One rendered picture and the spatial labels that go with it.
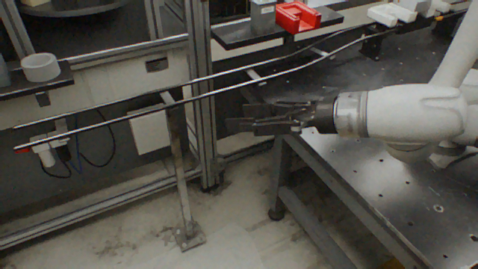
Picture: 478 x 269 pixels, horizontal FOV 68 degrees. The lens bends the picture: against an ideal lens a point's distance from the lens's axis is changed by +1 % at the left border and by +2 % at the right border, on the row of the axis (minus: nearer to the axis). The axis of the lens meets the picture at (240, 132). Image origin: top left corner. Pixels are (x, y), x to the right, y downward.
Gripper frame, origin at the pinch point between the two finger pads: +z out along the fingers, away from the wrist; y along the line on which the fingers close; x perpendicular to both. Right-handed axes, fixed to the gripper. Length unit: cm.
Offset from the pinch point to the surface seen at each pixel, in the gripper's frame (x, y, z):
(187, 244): 77, -35, 62
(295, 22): -12, -63, 6
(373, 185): 33.9, -29.1, -21.9
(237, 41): -10, -50, 25
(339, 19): -8, -87, -5
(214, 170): 56, -69, 61
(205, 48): -8, -55, 42
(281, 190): 59, -60, 22
